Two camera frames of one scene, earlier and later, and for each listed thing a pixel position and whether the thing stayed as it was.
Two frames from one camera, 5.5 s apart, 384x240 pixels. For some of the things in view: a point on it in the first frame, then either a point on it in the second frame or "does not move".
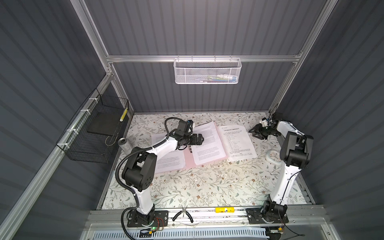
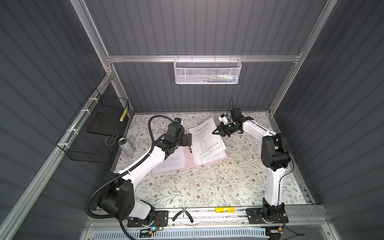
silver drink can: (125, 146) does not move
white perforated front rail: (120, 234) does not move
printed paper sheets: (238, 144) → (207, 145)
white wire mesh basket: (207, 71) does not move
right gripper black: (258, 129) → (221, 130)
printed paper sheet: (170, 161) does not move
